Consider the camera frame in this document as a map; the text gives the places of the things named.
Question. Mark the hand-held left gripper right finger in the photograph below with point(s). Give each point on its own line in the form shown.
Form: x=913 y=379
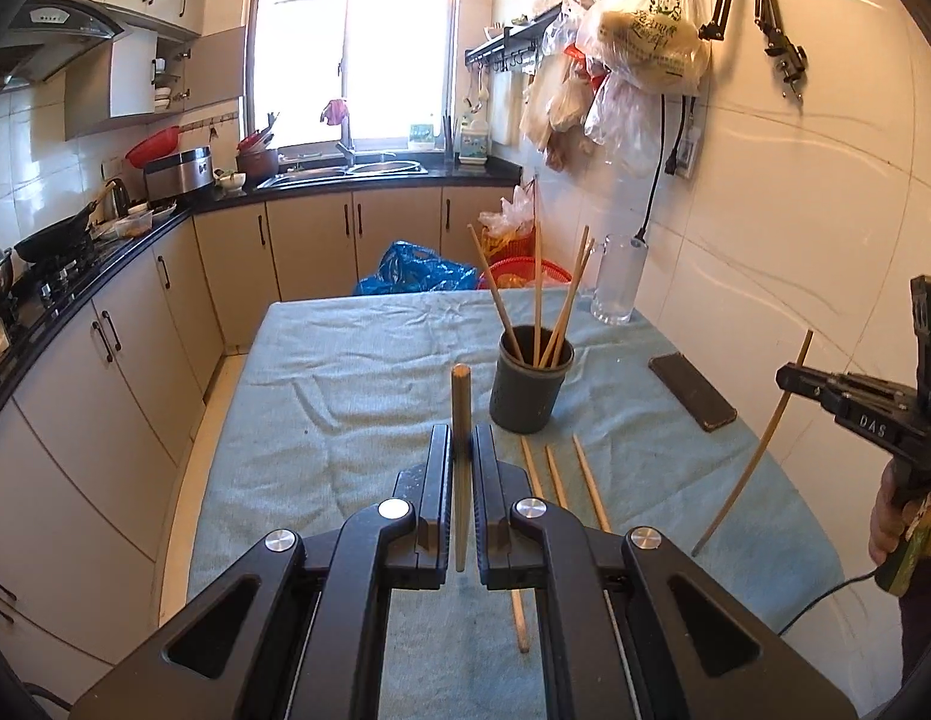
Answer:
x=488 y=480

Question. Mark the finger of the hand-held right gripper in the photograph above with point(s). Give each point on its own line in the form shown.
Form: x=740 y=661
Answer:
x=870 y=420

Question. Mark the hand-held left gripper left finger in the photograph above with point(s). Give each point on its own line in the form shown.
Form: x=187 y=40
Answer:
x=439 y=480

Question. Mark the dark grey chopstick holder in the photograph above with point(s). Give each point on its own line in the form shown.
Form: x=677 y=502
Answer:
x=529 y=397

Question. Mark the person's right forearm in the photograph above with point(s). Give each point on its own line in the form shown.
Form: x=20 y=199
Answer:
x=927 y=615

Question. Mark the person's right hand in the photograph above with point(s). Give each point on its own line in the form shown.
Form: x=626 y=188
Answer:
x=883 y=517

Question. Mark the grey-blue table cloth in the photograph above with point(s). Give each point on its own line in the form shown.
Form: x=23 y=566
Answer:
x=345 y=405

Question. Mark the black smartphone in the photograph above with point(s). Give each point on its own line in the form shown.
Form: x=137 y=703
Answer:
x=694 y=391

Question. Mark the blue plastic bag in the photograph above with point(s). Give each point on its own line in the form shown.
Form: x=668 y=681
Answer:
x=413 y=274

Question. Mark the red plastic basket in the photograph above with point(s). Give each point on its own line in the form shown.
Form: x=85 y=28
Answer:
x=551 y=274

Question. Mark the clear glass mug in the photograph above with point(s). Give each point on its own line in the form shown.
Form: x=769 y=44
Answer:
x=619 y=281

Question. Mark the clear bag with orange contents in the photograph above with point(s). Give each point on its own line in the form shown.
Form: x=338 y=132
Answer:
x=510 y=221

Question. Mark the steel kitchen sink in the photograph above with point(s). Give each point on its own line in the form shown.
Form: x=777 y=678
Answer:
x=345 y=172

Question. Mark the steel kitchen faucet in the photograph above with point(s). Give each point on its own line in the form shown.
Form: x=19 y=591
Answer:
x=347 y=154

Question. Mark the black kitchen countertop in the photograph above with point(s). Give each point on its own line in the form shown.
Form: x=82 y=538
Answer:
x=210 y=202

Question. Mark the beige base cabinets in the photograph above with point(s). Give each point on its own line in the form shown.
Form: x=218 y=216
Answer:
x=82 y=427

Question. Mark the brown clay pot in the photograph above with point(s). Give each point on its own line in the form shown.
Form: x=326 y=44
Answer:
x=256 y=165

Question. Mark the small stone mortar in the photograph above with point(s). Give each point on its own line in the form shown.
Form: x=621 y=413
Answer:
x=230 y=181

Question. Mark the white cutting board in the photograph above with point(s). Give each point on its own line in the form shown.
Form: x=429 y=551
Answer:
x=503 y=112

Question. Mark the pink cloth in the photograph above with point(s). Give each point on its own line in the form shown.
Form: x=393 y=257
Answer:
x=335 y=112

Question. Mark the red plastic bowl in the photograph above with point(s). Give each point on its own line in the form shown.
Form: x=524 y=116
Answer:
x=253 y=142

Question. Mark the food container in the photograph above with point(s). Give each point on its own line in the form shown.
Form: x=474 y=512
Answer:
x=133 y=225

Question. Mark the stainless steel rice cooker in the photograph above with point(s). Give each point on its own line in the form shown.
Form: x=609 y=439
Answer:
x=178 y=174

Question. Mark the steel kettle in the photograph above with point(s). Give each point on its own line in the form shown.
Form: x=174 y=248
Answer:
x=116 y=199

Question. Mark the gas stove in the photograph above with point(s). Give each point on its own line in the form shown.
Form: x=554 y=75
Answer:
x=60 y=274

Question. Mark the red plastic colander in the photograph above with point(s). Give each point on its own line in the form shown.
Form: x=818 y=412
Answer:
x=151 y=148

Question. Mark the kitchen window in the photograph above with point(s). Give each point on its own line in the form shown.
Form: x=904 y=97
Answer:
x=300 y=52

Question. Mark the bunch of hanging plastic bags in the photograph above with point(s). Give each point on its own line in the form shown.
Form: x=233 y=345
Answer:
x=630 y=37

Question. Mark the stack of white bowls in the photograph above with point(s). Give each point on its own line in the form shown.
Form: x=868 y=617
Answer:
x=162 y=94

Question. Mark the range hood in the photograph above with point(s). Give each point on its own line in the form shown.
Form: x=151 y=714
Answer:
x=52 y=30

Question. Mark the black wall shelf rack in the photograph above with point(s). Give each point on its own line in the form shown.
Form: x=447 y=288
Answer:
x=510 y=41

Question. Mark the beige wall cabinets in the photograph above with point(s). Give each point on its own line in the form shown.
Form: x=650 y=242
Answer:
x=135 y=75

